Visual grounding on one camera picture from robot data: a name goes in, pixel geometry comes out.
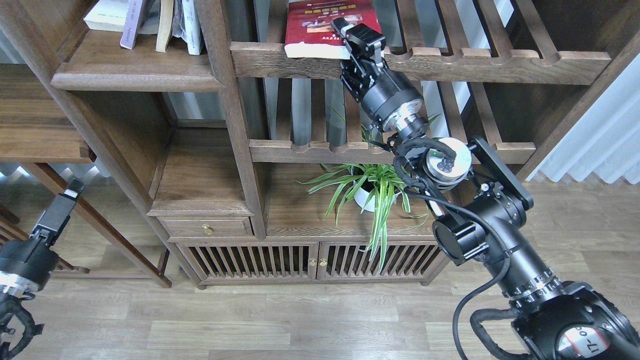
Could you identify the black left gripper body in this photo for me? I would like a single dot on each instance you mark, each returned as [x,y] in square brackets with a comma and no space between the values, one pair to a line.
[26,266]

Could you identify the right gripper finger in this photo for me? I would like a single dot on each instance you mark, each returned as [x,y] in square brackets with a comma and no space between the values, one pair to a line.
[341,26]

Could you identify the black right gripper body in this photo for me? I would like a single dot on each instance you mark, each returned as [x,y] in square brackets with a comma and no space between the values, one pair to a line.
[387,96]

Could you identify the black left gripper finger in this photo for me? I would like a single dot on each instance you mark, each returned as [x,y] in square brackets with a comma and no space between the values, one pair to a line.
[74,188]

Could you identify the red cover book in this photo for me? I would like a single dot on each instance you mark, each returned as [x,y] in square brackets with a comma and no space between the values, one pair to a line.
[309,32]

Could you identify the yellow green book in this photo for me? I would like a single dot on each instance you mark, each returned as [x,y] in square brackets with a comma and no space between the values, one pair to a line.
[110,15]

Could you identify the white lavender book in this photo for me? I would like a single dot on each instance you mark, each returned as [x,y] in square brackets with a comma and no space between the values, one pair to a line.
[136,13]

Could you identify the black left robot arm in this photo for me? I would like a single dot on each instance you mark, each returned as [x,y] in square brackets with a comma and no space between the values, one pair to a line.
[11,307]

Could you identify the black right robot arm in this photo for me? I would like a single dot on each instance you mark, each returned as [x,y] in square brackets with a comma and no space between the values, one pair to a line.
[480,208]

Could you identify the green spider plant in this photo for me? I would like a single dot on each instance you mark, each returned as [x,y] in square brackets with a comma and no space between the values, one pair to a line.
[342,176]

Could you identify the white plant pot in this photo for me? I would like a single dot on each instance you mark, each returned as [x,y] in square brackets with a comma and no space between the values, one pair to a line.
[362,201]

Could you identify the brass drawer knob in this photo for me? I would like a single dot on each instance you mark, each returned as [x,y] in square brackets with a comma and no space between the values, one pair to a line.
[207,230]

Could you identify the dark wooden bookshelf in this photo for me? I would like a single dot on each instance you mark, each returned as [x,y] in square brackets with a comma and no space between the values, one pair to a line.
[210,138]

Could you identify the tan upright book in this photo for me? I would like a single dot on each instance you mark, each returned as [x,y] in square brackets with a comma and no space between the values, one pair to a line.
[165,25]

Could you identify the white curtain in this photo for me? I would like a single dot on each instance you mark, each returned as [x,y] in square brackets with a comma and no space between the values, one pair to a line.
[604,145]

